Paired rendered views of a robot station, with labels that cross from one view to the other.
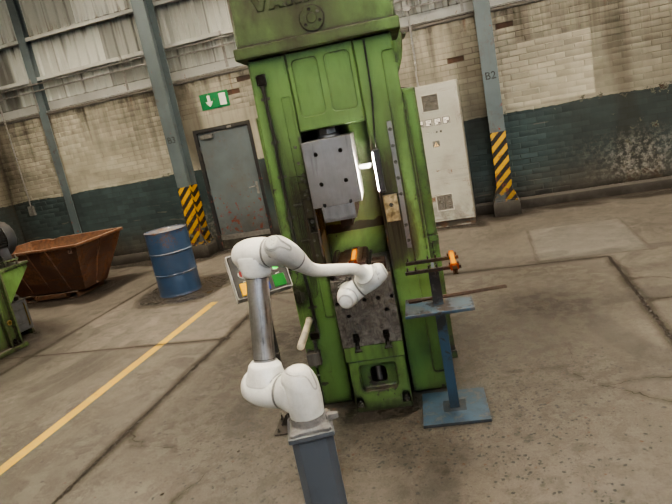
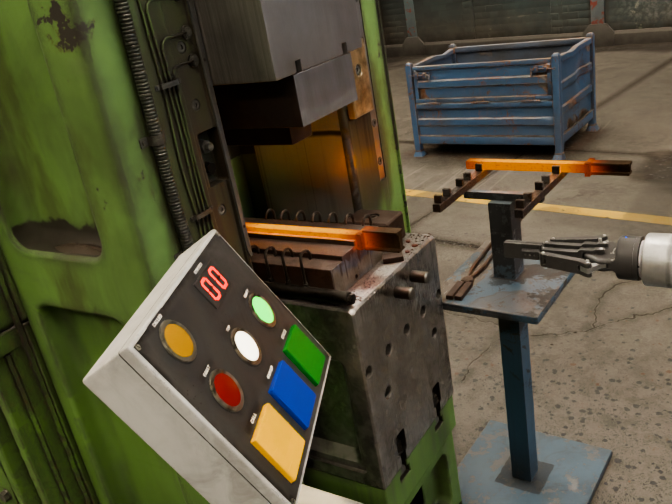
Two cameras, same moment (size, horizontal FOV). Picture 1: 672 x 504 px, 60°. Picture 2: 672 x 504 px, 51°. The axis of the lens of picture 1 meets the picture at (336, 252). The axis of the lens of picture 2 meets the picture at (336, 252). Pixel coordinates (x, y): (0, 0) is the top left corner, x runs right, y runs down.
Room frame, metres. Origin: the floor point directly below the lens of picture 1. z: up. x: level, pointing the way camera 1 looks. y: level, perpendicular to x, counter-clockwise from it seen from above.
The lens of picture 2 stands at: (2.85, 1.12, 1.55)
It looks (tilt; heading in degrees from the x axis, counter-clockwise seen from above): 23 degrees down; 299
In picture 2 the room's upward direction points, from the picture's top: 10 degrees counter-clockwise
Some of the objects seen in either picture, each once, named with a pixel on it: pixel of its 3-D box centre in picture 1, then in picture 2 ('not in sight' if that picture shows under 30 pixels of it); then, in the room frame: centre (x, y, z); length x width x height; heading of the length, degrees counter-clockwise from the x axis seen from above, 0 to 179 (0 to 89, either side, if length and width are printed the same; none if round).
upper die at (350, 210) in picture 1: (341, 207); (243, 93); (3.68, -0.09, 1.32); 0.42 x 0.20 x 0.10; 173
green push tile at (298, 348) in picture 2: (279, 279); (302, 356); (3.36, 0.37, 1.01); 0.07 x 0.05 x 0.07; 108
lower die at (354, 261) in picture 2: (351, 260); (278, 251); (3.68, -0.09, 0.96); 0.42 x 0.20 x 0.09; 173
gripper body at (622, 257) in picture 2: not in sight; (614, 256); (2.97, -0.03, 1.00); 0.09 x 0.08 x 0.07; 173
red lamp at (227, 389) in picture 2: not in sight; (226, 390); (3.35, 0.57, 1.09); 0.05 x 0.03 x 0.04; 83
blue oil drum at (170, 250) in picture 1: (173, 260); not in sight; (7.78, 2.20, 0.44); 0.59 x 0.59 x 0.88
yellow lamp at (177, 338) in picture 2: not in sight; (178, 340); (3.39, 0.58, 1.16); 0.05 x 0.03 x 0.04; 83
